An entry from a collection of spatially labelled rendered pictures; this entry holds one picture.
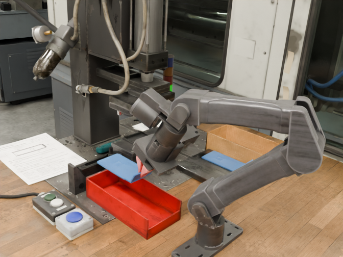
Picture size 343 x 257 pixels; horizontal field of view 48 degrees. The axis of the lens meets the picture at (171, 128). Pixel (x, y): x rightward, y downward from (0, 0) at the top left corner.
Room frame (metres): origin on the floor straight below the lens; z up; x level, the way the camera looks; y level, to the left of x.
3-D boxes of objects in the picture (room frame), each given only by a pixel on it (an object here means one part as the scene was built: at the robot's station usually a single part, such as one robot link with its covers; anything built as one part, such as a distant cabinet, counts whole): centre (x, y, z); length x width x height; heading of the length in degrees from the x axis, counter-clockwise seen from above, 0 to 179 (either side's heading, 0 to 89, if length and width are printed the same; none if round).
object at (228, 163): (1.12, -0.19, 0.93); 0.15 x 0.07 x 0.03; 49
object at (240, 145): (1.21, -0.26, 0.93); 0.25 x 0.13 x 0.08; 48
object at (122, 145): (1.13, 0.08, 0.98); 0.20 x 0.10 x 0.01; 138
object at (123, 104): (1.17, 0.14, 1.22); 0.26 x 0.18 x 0.30; 48
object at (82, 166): (1.00, 0.20, 0.95); 0.15 x 0.03 x 0.10; 138
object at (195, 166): (1.11, -0.14, 0.91); 0.17 x 0.16 x 0.02; 138
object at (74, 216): (0.78, 0.23, 0.93); 0.04 x 0.04 x 0.02
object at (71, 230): (0.78, 0.23, 0.90); 0.07 x 0.07 x 0.06; 48
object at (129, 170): (0.89, 0.12, 1.02); 0.15 x 0.07 x 0.03; 48
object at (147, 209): (0.87, 0.10, 0.93); 0.25 x 0.12 x 0.06; 48
